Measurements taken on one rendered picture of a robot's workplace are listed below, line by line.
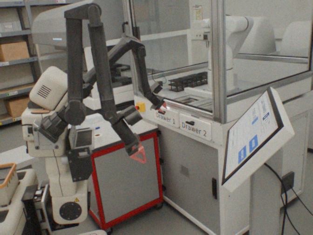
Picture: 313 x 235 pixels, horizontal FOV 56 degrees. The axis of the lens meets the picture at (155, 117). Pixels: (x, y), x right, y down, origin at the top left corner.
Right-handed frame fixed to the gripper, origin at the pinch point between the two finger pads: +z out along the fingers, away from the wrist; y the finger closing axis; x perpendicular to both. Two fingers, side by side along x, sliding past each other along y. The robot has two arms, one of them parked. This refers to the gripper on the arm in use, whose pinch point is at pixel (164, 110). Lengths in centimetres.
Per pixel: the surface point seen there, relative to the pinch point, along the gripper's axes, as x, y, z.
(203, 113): -36.2, 6.9, -0.8
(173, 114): -7.6, 0.7, 3.1
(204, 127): -37.9, 0.5, 4.7
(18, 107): 375, -86, 14
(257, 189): -96, -20, -5
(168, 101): 0.0, 6.3, -1.8
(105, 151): 13, -47, -10
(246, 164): -104, -19, -32
